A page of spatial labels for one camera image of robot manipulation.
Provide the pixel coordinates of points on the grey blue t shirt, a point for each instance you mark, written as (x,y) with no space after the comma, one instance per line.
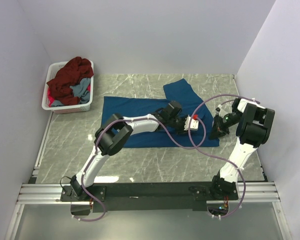
(81,88)

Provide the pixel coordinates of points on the white laundry basket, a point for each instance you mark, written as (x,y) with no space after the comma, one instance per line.
(46,103)

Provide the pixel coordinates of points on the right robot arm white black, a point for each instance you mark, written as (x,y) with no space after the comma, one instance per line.
(254,123)

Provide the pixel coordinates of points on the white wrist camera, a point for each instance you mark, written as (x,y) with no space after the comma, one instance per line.
(191,124)
(220,111)

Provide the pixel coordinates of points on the black base beam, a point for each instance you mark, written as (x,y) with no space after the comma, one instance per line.
(151,195)

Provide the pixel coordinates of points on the pink garment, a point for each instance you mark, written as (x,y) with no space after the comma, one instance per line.
(49,98)

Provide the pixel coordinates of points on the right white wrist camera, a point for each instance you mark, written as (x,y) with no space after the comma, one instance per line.
(220,111)

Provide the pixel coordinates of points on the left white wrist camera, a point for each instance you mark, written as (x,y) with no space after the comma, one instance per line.
(191,124)

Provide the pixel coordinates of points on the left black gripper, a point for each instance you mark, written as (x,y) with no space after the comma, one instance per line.
(182,131)

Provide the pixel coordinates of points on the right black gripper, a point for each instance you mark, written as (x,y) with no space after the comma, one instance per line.
(218,130)

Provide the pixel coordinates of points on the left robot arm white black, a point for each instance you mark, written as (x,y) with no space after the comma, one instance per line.
(112,136)

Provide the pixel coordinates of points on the dark red t shirt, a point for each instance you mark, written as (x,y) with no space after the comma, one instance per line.
(70,84)

